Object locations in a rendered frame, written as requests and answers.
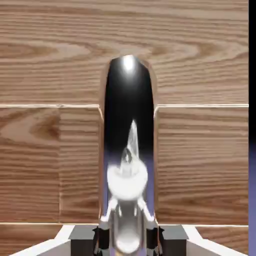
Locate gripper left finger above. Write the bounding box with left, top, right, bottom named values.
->
left=8, top=224, right=110, bottom=256

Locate light wood cabinet door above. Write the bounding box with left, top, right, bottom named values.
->
left=0, top=222, right=250, bottom=256
left=0, top=104, right=250, bottom=225
left=0, top=0, right=250, bottom=107

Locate shiny curved metal handle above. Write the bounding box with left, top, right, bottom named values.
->
left=98, top=54, right=159, bottom=256

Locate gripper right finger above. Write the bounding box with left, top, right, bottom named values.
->
left=146, top=224, right=249, bottom=256

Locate light wood cabinet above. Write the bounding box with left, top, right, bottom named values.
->
left=0, top=0, right=250, bottom=256

